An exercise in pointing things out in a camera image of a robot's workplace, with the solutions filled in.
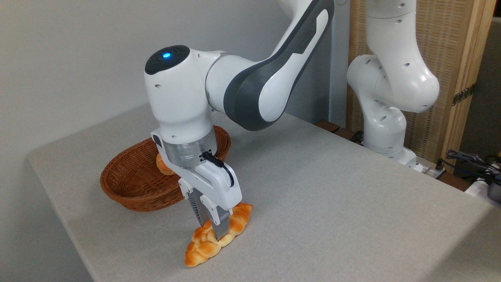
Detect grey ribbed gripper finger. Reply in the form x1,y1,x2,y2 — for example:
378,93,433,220
200,195,234,240
179,179,207,228

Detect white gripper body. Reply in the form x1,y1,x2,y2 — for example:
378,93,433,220
151,133,242,214

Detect long braided golden bread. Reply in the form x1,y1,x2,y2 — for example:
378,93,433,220
184,202,253,267

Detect small golden bread roll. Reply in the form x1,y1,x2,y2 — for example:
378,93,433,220
156,153,175,175

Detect woven wooden folding screen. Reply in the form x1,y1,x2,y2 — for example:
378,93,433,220
346,0,497,173

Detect dark patterned screen hinge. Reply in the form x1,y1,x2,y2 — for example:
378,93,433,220
452,83,476,106

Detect dark brown wooden bench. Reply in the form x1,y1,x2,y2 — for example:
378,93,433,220
315,120,364,146

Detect brown wicker basket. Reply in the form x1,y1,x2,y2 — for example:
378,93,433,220
100,125,231,212

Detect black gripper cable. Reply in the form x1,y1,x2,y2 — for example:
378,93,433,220
202,152,234,188

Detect grey metal device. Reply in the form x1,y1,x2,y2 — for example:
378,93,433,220
487,172,501,202

